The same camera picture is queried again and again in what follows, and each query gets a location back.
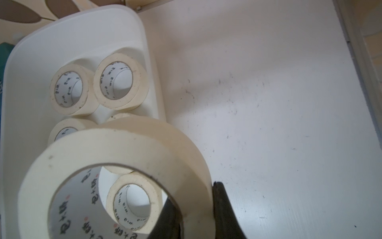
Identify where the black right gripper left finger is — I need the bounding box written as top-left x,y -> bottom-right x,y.
148,198 -> 181,239

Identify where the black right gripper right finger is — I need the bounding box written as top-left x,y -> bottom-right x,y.
212,182 -> 246,239

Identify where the cream tape roll two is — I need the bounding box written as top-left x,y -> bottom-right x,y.
18,116 -> 216,239

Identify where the cream tape roll five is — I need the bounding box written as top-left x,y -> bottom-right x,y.
47,118 -> 98,145

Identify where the cream tape roll nine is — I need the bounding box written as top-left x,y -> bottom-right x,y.
93,53 -> 149,111

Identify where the cream tape roll six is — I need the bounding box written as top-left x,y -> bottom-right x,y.
49,64 -> 99,116

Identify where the cream tape roll ten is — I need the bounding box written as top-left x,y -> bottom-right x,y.
105,172 -> 163,236

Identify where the white plastic storage box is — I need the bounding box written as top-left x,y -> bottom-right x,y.
1,5 -> 166,239

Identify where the green tool case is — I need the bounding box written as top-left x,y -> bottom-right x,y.
0,42 -> 15,93

